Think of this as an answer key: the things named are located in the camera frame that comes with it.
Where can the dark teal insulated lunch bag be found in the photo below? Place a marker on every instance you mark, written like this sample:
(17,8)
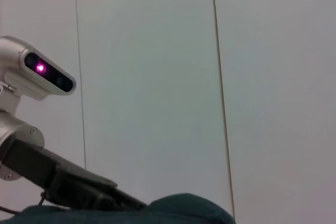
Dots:
(157,212)

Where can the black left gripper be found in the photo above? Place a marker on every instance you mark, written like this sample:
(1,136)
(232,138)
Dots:
(52,171)

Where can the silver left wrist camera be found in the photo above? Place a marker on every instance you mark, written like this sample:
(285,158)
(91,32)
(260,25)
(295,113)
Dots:
(39,69)

